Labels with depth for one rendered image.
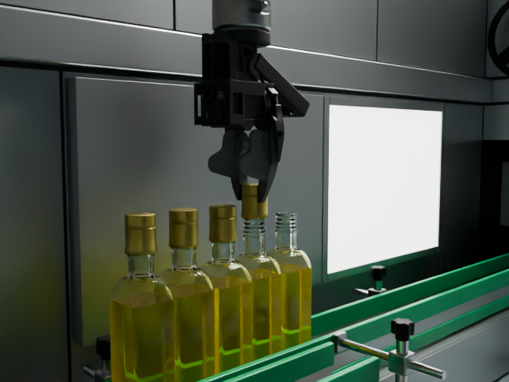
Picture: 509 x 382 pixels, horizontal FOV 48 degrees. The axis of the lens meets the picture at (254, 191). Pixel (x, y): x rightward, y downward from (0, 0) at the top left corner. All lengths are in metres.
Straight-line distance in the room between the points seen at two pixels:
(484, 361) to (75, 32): 0.95
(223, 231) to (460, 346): 0.59
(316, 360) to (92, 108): 0.44
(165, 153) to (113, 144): 0.08
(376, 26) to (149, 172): 0.62
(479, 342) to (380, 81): 0.54
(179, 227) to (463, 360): 0.68
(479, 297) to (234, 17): 0.77
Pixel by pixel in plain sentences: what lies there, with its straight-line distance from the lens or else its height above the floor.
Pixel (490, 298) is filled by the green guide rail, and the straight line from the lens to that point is 1.29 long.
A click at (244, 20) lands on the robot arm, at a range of 0.72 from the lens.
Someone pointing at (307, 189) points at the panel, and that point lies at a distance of 1.01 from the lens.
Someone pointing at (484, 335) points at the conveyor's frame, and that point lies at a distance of 1.24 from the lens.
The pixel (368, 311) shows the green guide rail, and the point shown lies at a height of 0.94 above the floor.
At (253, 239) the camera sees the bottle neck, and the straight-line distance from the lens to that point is 0.76.
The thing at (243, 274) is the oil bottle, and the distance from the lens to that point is 0.72.
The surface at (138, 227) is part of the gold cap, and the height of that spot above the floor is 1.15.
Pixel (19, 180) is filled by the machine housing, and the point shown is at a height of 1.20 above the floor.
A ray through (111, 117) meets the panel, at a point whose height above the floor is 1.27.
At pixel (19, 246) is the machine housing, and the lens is 0.76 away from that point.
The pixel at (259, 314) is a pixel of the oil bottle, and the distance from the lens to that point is 0.76.
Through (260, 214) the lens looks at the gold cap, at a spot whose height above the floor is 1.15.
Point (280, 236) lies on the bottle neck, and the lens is 0.80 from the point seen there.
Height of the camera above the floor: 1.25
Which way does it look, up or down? 5 degrees down
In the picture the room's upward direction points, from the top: straight up
